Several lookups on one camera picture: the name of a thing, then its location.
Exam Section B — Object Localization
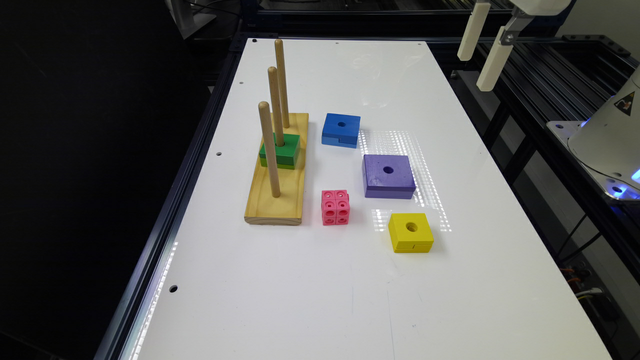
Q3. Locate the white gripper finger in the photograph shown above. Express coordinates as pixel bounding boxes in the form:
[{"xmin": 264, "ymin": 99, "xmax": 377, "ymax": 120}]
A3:
[
  {"xmin": 476, "ymin": 15, "xmax": 529, "ymax": 92},
  {"xmin": 457, "ymin": 1, "xmax": 491, "ymax": 61}
]

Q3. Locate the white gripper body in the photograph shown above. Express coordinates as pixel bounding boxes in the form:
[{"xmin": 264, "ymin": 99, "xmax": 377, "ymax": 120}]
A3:
[{"xmin": 510, "ymin": 0, "xmax": 571, "ymax": 16}]

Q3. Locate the blue block with hole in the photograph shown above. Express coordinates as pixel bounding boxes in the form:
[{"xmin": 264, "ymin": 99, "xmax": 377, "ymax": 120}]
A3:
[{"xmin": 321, "ymin": 113, "xmax": 361, "ymax": 148}]

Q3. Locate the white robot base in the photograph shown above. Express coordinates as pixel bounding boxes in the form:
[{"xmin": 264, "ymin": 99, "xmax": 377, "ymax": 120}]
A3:
[{"xmin": 547, "ymin": 71, "xmax": 639, "ymax": 202}]

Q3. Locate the purple block with hole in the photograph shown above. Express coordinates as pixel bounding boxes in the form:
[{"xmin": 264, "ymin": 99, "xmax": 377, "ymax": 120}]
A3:
[{"xmin": 363, "ymin": 154, "xmax": 416, "ymax": 199}]

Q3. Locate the yellow block with hole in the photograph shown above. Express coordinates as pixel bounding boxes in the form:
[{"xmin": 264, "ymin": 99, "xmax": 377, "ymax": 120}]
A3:
[{"xmin": 388, "ymin": 213, "xmax": 434, "ymax": 253}]

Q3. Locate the dark green block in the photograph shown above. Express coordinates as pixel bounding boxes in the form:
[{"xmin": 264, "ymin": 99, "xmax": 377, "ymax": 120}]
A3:
[{"xmin": 274, "ymin": 134, "xmax": 300, "ymax": 157}]

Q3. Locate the light green block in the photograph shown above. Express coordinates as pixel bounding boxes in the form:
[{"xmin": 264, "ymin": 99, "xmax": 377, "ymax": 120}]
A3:
[{"xmin": 259, "ymin": 153, "xmax": 298, "ymax": 170}]

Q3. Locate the rear wooden peg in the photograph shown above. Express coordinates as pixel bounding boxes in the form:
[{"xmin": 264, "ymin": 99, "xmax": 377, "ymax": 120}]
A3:
[{"xmin": 274, "ymin": 39, "xmax": 290, "ymax": 128}]

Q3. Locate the wooden peg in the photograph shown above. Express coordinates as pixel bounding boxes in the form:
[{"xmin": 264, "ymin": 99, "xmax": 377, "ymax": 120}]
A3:
[
  {"xmin": 274, "ymin": 39, "xmax": 290, "ymax": 128},
  {"xmin": 268, "ymin": 66, "xmax": 285, "ymax": 147},
  {"xmin": 258, "ymin": 101, "xmax": 281, "ymax": 198}
]

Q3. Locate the middle wooden peg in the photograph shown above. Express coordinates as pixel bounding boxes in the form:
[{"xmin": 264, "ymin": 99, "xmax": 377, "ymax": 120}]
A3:
[{"xmin": 268, "ymin": 66, "xmax": 285, "ymax": 147}]

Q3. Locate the pink linking cube cluster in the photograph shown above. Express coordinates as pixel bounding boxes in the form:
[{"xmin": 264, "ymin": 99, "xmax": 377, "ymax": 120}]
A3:
[{"xmin": 321, "ymin": 190, "xmax": 350, "ymax": 226}]

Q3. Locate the front wooden peg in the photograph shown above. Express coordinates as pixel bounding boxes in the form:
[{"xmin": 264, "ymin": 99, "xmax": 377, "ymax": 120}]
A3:
[{"xmin": 258, "ymin": 101, "xmax": 281, "ymax": 198}]

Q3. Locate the wooden peg base board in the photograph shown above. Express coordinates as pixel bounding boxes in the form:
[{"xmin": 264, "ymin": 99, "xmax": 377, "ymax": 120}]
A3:
[{"xmin": 244, "ymin": 113, "xmax": 309, "ymax": 226}]

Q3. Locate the black aluminium frame rack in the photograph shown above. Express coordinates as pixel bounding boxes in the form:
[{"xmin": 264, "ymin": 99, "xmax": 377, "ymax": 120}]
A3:
[{"xmin": 438, "ymin": 35, "xmax": 639, "ymax": 277}]

